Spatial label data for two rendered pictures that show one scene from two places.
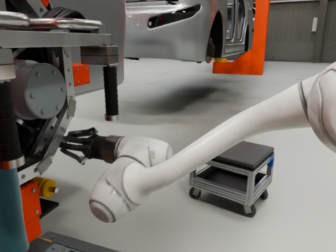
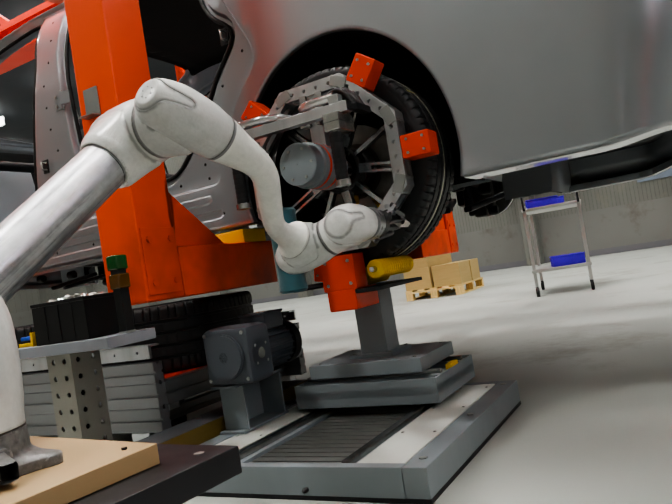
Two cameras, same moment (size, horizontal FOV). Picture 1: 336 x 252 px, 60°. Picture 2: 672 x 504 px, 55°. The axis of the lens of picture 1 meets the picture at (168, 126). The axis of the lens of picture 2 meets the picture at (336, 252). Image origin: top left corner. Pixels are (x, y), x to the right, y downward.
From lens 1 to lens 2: 190 cm
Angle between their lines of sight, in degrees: 98
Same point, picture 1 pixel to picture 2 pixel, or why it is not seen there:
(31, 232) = (346, 301)
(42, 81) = (292, 157)
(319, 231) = not seen: outside the picture
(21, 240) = (285, 278)
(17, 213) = not seen: hidden behind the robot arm
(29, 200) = (343, 268)
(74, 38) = (298, 118)
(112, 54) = (327, 120)
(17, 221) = not seen: hidden behind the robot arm
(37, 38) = (265, 128)
